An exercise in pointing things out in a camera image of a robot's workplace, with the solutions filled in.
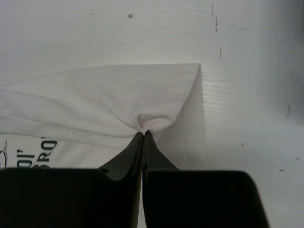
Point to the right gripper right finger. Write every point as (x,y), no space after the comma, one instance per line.
(196,199)

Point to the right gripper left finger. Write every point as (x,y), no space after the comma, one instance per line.
(36,194)

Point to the white green-sleeved printed t-shirt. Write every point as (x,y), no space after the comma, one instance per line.
(83,117)

